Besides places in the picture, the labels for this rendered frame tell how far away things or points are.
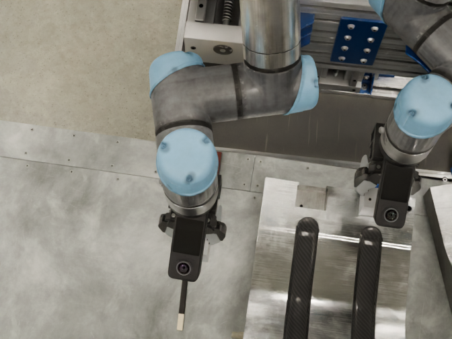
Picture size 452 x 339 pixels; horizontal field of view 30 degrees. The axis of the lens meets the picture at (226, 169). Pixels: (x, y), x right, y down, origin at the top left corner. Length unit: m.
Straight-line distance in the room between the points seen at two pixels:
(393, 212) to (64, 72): 1.49
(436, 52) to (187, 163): 0.38
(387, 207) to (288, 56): 0.32
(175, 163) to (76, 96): 1.51
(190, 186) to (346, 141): 1.23
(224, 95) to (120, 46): 1.51
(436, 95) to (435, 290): 0.52
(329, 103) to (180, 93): 1.21
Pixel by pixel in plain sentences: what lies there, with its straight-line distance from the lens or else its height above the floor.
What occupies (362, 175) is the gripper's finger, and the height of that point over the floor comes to 1.03.
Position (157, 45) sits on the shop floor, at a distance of 2.57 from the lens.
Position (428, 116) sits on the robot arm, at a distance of 1.10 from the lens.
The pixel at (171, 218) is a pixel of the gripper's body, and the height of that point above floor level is 1.09.
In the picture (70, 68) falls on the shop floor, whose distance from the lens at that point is 2.57.
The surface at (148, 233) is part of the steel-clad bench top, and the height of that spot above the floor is 0.80.
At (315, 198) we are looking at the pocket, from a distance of 1.49.
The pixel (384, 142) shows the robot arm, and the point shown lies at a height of 1.16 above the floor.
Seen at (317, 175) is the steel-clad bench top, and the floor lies 0.80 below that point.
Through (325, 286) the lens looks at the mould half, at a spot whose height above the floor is 0.88.
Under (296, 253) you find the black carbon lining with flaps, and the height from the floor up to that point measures 0.88.
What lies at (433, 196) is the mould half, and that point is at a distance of 1.53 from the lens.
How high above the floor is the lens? 2.28
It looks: 71 degrees down
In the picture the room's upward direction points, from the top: straight up
